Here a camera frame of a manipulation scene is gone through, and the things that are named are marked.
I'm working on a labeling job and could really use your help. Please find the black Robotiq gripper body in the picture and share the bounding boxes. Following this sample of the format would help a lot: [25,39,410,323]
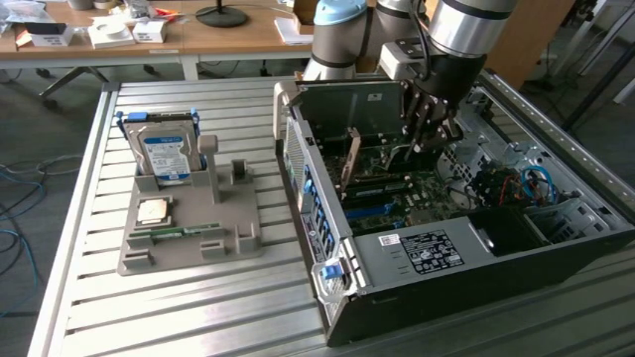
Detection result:
[413,54,489,105]

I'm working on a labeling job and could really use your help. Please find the green graphics card black fan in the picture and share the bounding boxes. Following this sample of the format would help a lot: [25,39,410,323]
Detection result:
[336,126,438,193]

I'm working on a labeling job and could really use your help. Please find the perforated metal drive cage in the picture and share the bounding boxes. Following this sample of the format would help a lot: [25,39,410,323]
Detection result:
[436,107,512,179]

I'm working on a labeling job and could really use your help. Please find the green motherboard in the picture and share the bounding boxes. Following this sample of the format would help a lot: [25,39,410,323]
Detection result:
[321,143,477,237]

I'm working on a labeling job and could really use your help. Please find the tall wooden cabinet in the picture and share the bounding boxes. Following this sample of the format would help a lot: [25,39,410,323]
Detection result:
[482,0,578,90]

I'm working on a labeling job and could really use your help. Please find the installed black RAM stick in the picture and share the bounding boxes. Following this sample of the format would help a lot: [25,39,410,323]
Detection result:
[344,181,412,198]

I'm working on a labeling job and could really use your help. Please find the blue expansion slot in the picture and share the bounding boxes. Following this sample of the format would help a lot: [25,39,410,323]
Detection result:
[345,202,397,221]

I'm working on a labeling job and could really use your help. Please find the grey power supply unit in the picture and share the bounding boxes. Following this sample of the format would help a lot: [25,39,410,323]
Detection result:
[349,216,497,289]

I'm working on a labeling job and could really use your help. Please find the metal disk bay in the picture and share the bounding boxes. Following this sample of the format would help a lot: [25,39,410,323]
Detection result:
[522,196,610,245]

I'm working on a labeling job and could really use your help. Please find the white paper stack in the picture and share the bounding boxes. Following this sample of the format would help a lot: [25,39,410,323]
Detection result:
[273,16,314,45]

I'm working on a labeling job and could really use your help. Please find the brown cardboard box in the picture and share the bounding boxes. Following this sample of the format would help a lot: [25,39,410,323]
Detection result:
[292,0,318,25]

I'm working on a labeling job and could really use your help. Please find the open black PC case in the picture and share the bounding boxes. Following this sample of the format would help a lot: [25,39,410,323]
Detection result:
[273,68,635,347]

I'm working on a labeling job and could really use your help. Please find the blue case latch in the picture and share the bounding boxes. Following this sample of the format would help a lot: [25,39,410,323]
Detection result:
[318,262,344,280]

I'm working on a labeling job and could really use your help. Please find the black round lamp base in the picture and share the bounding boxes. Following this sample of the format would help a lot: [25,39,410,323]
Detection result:
[194,0,249,28]

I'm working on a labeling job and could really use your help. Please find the grey plastic parts rack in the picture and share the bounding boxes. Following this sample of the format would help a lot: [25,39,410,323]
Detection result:
[117,134,265,277]

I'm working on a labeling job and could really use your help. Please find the hard disk with blue rails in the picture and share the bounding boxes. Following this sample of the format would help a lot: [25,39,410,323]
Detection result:
[114,108,205,187]

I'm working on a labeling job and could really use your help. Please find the green RAM stick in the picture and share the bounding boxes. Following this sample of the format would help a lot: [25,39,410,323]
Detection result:
[131,222,222,239]

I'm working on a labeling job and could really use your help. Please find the small white carton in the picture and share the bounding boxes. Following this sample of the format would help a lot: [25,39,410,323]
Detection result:
[131,21,167,44]

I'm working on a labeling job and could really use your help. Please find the square CPU chip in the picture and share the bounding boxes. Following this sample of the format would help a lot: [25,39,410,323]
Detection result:
[135,197,175,226]

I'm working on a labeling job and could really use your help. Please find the white box with tape roll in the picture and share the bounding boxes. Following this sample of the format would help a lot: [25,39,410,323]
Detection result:
[86,18,135,49]

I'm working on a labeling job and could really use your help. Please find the white box black lid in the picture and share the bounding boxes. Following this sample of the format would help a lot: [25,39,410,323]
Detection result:
[22,22,74,48]

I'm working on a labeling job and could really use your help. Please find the clear plastic bags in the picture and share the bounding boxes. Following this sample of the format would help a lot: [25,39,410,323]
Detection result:
[0,0,55,27]

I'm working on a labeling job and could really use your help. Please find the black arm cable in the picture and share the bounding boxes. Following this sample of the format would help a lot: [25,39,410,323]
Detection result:
[409,0,433,81]

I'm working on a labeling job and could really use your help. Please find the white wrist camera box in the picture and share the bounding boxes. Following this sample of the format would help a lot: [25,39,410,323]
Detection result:
[378,36,432,81]

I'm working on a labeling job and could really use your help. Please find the coloured power wire bundle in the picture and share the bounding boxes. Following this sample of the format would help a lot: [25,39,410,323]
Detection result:
[473,169,526,208]

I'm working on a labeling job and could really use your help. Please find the blue data wire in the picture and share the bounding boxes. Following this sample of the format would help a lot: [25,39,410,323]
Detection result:
[520,165,558,205]

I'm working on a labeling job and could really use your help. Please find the dark metal post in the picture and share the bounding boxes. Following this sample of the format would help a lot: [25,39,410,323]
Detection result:
[562,0,635,131]

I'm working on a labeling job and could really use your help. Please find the grey floor cable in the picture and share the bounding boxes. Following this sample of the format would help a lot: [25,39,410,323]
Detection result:
[0,154,82,176]

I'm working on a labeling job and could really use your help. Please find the blue floor cable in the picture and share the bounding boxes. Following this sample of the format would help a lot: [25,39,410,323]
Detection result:
[0,163,45,317]

